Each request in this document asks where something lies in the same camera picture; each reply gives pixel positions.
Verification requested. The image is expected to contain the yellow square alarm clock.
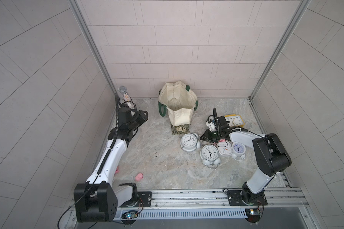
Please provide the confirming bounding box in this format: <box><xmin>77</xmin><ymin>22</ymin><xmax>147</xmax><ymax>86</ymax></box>
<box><xmin>224</xmin><ymin>114</ymin><xmax>245</xmax><ymax>127</ymax></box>

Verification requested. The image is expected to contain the white twin-bell alarm clock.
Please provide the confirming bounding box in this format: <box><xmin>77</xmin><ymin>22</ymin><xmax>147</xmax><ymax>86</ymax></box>
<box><xmin>180</xmin><ymin>133</ymin><xmax>201</xmax><ymax>152</ymax></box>

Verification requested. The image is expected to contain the white square alarm clock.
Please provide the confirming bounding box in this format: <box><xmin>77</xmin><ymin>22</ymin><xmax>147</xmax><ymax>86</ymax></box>
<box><xmin>217</xmin><ymin>139</ymin><xmax>233</xmax><ymax>156</ymax></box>

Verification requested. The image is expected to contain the small white alarm clock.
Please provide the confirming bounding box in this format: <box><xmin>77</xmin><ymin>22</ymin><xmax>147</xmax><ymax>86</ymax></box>
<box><xmin>231</xmin><ymin>142</ymin><xmax>246</xmax><ymax>161</ymax></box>

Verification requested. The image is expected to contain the beige canvas tote bag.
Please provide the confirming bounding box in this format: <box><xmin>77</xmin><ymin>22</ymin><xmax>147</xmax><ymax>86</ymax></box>
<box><xmin>158</xmin><ymin>81</ymin><xmax>198</xmax><ymax>135</ymax></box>

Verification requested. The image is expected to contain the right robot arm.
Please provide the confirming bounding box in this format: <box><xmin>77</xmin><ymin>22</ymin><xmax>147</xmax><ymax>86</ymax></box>
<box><xmin>200</xmin><ymin>114</ymin><xmax>292</xmax><ymax>205</ymax></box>

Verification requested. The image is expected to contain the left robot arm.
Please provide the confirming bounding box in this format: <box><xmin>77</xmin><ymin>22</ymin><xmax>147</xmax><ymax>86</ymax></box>
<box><xmin>74</xmin><ymin>107</ymin><xmax>148</xmax><ymax>223</ymax></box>

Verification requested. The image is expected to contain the right controller board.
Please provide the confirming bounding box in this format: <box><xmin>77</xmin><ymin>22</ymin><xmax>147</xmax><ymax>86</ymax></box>
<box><xmin>245</xmin><ymin>208</ymin><xmax>261</xmax><ymax>223</ymax></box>

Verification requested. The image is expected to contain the controller board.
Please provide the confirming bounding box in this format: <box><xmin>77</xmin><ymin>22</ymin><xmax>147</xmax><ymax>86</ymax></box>
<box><xmin>121</xmin><ymin>211</ymin><xmax>139</xmax><ymax>220</ymax></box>
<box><xmin>245</xmin><ymin>208</ymin><xmax>261</xmax><ymax>223</ymax></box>

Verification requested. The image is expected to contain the left controller board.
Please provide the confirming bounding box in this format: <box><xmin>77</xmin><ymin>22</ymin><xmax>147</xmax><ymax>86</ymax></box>
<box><xmin>121</xmin><ymin>211</ymin><xmax>139</xmax><ymax>220</ymax></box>

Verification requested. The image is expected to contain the left metal corner profile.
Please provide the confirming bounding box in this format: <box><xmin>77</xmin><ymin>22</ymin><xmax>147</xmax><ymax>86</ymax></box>
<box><xmin>67</xmin><ymin>0</ymin><xmax>119</xmax><ymax>103</ymax></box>

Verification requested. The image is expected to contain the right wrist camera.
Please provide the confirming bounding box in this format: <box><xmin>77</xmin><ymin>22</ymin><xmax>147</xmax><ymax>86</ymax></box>
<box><xmin>206</xmin><ymin>119</ymin><xmax>217</xmax><ymax>132</ymax></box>

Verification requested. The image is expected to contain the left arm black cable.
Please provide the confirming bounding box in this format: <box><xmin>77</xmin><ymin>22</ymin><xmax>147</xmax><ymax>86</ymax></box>
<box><xmin>56</xmin><ymin>94</ymin><xmax>141</xmax><ymax>229</ymax></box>

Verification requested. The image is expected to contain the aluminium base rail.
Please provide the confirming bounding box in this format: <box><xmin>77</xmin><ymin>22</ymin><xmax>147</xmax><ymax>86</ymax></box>
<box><xmin>65</xmin><ymin>187</ymin><xmax>316</xmax><ymax>229</ymax></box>

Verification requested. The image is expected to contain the metal corner wall profile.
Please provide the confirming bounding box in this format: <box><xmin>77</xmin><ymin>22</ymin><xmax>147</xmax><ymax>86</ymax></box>
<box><xmin>249</xmin><ymin>0</ymin><xmax>312</xmax><ymax>100</ymax></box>

